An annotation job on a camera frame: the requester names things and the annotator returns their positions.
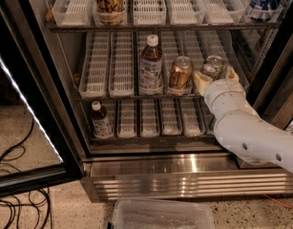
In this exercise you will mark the white green 7up can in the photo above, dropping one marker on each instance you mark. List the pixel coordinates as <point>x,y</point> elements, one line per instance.
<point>213,66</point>

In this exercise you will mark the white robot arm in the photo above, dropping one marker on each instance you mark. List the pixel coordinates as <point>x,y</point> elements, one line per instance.
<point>239,128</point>

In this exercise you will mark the middle wire shelf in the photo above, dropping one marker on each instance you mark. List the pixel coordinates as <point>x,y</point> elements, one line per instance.
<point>138,97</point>

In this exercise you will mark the brown tea bottle middle shelf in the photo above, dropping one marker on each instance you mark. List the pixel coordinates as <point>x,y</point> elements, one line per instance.
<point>150,67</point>

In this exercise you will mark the tall gold black can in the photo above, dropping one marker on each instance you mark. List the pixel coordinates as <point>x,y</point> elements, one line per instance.
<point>108,12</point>

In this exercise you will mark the open fridge glass door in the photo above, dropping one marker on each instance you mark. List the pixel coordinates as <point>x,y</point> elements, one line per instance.
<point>30,55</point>

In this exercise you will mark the clear plastic storage bin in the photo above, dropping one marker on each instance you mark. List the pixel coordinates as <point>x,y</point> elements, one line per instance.
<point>145,213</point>

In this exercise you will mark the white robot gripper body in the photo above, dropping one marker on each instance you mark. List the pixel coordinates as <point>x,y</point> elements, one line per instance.
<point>221,91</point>

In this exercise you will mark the wire shelf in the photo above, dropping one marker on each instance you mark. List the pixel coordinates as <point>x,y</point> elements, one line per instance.
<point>138,97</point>
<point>196,27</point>

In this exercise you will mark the gold beverage can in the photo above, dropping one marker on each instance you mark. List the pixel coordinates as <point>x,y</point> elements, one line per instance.
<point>180,75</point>

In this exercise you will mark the brown tea bottle shelf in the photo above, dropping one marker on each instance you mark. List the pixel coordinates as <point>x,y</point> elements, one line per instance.
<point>150,67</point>
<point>102,126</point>

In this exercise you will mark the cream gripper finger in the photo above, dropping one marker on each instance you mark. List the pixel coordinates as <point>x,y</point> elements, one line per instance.
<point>231,74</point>
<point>202,81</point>

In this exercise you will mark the top wire shelf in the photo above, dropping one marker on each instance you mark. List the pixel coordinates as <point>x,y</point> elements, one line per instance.
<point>196,27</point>

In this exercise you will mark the brown tea bottle bottom shelf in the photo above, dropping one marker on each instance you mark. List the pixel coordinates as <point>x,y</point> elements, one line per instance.
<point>102,126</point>

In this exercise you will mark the stainless steel fridge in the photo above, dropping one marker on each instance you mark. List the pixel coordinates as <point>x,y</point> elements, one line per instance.
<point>136,88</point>

